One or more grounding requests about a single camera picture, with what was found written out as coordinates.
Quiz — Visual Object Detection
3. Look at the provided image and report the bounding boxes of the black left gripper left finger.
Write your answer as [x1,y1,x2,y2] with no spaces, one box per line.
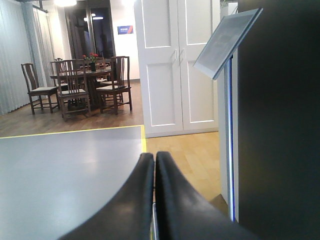
[60,153,155,240]

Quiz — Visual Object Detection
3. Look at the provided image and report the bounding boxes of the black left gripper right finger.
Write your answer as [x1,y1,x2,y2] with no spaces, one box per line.
[155,151,258,240]

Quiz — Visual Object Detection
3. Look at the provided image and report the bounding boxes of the dark grey fridge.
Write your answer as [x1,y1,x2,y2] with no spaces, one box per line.
[238,0,320,240]

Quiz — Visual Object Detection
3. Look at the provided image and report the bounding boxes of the dark wooden chair right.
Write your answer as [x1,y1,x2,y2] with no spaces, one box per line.
[96,56,133,115]

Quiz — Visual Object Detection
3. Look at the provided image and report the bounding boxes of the dark wooden chair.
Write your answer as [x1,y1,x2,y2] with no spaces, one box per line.
[21,63,60,115]
[96,56,133,115]
[54,59,91,121]

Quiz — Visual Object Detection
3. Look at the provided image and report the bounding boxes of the dark wooden chair left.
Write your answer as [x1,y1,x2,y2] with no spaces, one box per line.
[21,63,60,115]

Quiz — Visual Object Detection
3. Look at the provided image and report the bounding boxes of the dark wooden dining table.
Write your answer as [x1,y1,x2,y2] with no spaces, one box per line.
[50,66,111,115]

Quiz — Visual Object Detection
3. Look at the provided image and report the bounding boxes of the silver sign stand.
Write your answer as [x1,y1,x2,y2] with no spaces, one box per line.
[193,7,263,222]

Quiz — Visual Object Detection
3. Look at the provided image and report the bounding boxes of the dark wooden chair front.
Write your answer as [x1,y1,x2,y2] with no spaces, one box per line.
[54,59,91,121]

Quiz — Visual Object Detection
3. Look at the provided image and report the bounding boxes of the red flowers in vase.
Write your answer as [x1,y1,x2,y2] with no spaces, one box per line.
[82,52,99,72]

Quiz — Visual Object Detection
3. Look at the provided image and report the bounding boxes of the blue wall sign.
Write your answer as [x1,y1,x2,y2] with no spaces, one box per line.
[117,25,134,35]

